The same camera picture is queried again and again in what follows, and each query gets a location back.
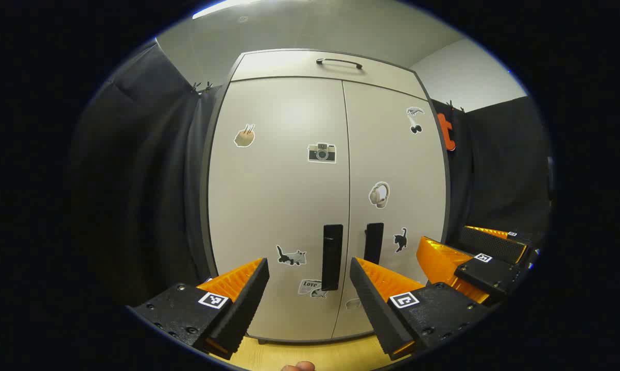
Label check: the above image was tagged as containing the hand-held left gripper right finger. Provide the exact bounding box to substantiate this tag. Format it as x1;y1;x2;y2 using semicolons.
349;257;492;361

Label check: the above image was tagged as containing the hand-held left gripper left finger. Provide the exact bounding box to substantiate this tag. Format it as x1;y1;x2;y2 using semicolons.
132;257;271;361

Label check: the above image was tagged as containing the camera-sticker shoe cabinet door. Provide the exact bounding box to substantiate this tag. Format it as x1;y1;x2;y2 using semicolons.
208;77;351;341

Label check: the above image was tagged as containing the headphone-sticker shoe cabinet door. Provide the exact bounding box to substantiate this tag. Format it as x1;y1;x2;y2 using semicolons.
332;80;449;340

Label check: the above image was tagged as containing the grey double-door shoe cabinet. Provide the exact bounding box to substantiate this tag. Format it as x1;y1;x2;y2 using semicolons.
200;48;453;345

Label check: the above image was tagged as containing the white cabinet drawer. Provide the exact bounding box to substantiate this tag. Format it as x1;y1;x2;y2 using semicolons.
231;49;428;100

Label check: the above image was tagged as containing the black backdrop cloth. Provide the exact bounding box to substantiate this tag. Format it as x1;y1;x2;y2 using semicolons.
67;40;554;311

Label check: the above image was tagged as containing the ceiling light strip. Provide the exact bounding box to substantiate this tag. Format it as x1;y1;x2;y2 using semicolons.
192;0;263;20

